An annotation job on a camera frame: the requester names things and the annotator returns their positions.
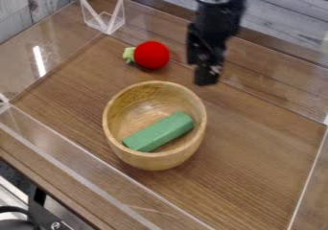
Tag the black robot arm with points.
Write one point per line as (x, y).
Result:
(215, 24)

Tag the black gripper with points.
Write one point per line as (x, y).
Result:
(215, 24)

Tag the black table clamp mount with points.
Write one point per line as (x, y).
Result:
(44, 220)

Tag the clear acrylic corner bracket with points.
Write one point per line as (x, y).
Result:
(104, 22)

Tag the round wooden bowl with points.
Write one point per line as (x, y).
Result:
(140, 105)

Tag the clear acrylic tray wall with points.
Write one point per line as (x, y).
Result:
(258, 175)

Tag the green rectangular block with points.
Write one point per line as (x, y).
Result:
(159, 133)

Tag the red plush strawberry toy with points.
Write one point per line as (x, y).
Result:
(148, 55)

